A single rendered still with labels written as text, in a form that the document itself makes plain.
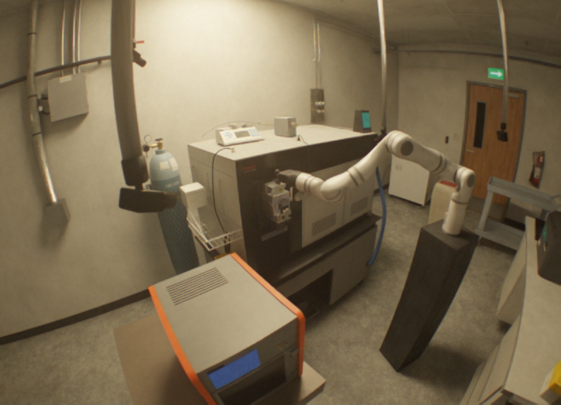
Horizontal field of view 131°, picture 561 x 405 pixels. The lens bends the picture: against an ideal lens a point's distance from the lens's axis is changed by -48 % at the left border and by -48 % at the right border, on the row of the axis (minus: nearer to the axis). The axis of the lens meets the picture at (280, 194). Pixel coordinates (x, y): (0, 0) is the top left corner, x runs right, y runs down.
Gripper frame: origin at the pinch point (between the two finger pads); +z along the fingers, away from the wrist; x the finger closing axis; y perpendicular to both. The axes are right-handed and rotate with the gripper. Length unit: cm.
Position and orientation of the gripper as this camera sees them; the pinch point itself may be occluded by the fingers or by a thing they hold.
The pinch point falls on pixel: (276, 177)
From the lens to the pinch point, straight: 116.9
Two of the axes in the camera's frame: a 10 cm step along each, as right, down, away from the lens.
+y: -0.4, -9.2, -3.8
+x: -7.8, 2.6, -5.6
